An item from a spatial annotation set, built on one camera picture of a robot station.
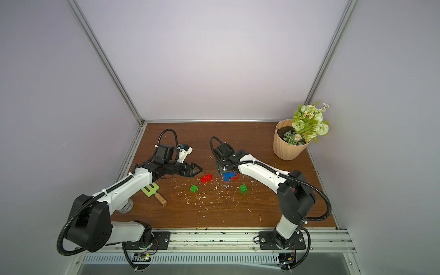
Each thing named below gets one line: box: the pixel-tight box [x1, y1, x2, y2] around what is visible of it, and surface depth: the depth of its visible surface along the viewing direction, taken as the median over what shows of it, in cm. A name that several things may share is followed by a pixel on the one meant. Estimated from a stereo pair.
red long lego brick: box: [200, 173, 214, 184], surface depth 93 cm
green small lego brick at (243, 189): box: [238, 183, 249, 195], surface depth 87 cm
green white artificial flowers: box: [283, 102, 330, 146], surface depth 83 cm
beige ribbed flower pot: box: [272, 119, 312, 161], surface depth 91 cm
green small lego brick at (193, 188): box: [189, 184, 199, 194], surface depth 89 cm
